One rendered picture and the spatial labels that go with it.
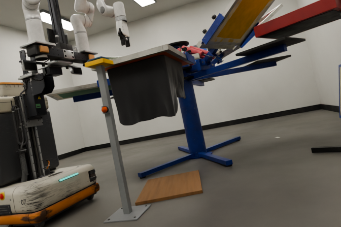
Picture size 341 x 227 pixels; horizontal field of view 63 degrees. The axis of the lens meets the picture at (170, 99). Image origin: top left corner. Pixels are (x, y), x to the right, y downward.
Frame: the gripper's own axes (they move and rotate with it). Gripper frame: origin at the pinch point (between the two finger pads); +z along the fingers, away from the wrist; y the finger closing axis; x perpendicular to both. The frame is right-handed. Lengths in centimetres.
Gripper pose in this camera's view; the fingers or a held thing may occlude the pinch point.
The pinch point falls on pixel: (125, 43)
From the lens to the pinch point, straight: 194.8
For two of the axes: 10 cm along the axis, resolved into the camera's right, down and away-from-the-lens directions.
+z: 1.9, 9.8, -0.4
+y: -2.9, 0.1, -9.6
